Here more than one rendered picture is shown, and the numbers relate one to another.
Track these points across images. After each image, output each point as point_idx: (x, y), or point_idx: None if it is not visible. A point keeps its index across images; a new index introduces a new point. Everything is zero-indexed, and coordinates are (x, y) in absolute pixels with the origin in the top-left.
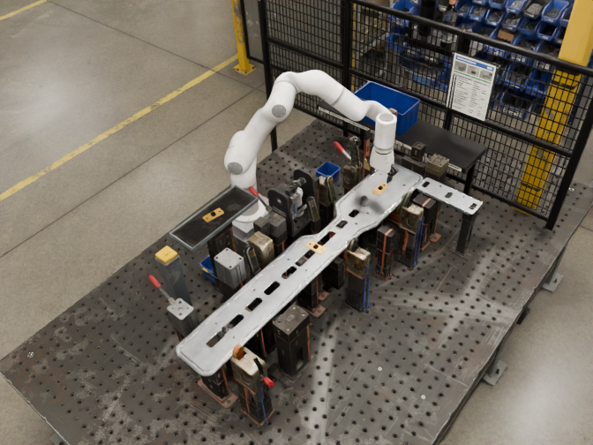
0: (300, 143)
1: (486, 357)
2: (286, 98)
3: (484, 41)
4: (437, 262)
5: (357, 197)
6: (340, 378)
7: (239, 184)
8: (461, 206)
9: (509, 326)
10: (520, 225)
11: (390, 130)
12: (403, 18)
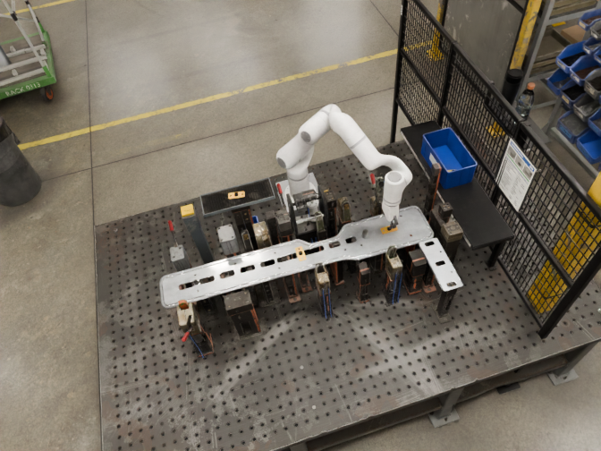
0: (389, 152)
1: (385, 409)
2: (314, 128)
3: (533, 140)
4: (413, 310)
5: (365, 227)
6: (270, 356)
7: (289, 174)
8: (441, 278)
9: (426, 397)
10: (517, 318)
11: (393, 189)
12: (484, 84)
